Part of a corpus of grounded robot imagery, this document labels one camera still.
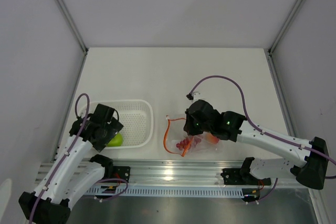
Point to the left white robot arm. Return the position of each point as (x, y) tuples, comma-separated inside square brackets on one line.
[(58, 192)]

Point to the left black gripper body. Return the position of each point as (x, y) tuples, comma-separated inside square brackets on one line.
[(112, 129)]

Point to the aluminium mounting rail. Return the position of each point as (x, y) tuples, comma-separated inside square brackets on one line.
[(176, 173)]

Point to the green apple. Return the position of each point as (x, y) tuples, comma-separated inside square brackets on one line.
[(117, 141)]

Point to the red grape bunch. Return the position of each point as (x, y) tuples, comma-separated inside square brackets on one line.
[(188, 142)]

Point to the clear zip top bag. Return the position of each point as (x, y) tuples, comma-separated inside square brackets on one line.
[(176, 141)]

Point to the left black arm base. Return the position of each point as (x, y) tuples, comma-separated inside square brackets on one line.
[(121, 172)]

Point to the orange peach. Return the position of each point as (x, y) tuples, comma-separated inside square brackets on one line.
[(211, 139)]

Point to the white slotted cable duct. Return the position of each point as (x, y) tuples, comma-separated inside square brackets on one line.
[(167, 191)]

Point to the white perforated plastic basket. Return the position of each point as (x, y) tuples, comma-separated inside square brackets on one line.
[(137, 119)]

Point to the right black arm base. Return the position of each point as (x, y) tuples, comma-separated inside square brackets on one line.
[(238, 176)]

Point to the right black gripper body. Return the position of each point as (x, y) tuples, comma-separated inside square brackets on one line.
[(193, 128)]

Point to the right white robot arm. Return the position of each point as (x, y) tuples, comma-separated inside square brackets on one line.
[(304, 160)]

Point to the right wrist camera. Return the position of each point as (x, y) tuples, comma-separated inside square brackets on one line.
[(194, 96)]

